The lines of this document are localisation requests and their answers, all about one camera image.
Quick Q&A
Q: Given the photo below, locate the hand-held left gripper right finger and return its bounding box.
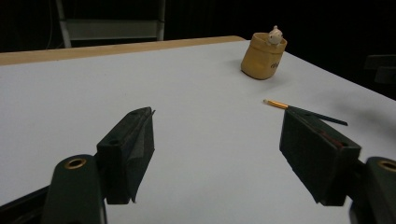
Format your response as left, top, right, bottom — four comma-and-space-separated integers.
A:
278, 108, 362, 207

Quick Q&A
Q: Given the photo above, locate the yellow pen holder with figurine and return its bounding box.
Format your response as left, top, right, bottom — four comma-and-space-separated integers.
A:
240, 25, 289, 81

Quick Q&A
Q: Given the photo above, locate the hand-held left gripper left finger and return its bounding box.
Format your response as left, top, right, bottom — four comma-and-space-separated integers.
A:
96, 106, 156, 205

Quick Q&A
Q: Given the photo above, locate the black pencil with gold ferrule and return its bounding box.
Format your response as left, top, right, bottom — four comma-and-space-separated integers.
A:
262, 99, 349, 127

